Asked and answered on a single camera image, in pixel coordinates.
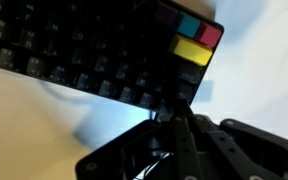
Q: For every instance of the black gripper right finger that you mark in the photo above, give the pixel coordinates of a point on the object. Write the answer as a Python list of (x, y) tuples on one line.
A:
[(250, 153)]

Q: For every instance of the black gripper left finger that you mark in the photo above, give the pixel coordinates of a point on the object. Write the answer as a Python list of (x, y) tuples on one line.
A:
[(124, 150)]

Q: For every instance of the black keyboard with coloured keys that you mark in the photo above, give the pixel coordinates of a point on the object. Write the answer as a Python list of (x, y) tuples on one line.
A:
[(84, 50)]

